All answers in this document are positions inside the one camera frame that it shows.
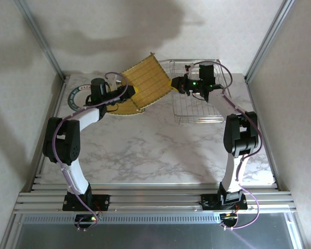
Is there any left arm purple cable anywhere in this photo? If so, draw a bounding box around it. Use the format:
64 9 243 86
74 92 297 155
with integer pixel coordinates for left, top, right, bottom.
51 72 129 232

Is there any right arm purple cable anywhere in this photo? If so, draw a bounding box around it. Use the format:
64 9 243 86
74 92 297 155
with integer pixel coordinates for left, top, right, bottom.
193 61 264 231

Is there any slotted grey cable duct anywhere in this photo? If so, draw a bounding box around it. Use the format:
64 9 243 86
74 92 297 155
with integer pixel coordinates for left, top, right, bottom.
23 214 221 224

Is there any aluminium rail base frame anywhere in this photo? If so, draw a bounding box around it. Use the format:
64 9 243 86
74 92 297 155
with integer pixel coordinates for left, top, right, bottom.
14 181 295 215

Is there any chrome wire dish rack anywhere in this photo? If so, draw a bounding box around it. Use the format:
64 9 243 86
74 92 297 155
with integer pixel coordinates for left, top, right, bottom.
159 59 233 124

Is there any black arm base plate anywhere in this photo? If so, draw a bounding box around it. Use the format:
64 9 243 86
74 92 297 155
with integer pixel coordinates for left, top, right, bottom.
63 193 111 211
201 193 248 211

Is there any small circuit board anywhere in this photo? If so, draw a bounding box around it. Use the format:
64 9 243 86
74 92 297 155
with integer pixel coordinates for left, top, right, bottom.
75 214 99 225
220 212 239 224

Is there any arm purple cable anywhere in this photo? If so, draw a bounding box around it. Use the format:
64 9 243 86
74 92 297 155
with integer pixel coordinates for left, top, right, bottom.
193 61 264 231
51 72 129 232

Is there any yellow square plate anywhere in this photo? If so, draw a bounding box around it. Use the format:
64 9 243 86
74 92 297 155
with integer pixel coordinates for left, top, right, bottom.
120 51 174 112
103 99 146 117

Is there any grey metal panel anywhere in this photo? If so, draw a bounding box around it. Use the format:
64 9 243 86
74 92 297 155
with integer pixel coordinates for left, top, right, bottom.
0 223 305 249

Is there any aluminium corner post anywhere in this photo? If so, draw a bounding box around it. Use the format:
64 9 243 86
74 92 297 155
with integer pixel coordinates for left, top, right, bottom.
244 0 299 81
15 0 68 81

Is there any aluminium side rail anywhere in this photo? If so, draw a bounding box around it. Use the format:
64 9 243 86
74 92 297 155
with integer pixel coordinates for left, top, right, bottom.
28 75 68 192
246 79 280 189

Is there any dark green banded round plate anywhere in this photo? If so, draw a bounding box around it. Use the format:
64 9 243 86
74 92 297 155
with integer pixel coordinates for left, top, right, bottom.
67 84 94 112

